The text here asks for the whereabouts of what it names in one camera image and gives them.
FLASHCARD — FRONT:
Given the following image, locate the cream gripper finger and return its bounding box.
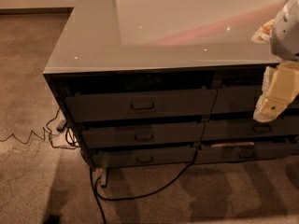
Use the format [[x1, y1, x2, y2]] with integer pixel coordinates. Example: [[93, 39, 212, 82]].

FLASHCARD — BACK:
[[253, 61, 299, 123], [251, 20, 275, 44]]

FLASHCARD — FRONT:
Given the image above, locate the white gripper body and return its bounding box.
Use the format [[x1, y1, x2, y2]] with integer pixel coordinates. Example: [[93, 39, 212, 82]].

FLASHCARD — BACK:
[[270, 0, 299, 61]]

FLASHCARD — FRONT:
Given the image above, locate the grey drawer cabinet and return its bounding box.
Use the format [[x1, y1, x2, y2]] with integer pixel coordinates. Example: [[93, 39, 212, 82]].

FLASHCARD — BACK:
[[42, 0, 299, 189]]

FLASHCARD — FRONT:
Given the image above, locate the thick black cable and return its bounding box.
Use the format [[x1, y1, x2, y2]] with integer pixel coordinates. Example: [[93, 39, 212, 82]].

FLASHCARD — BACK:
[[89, 151, 199, 224]]

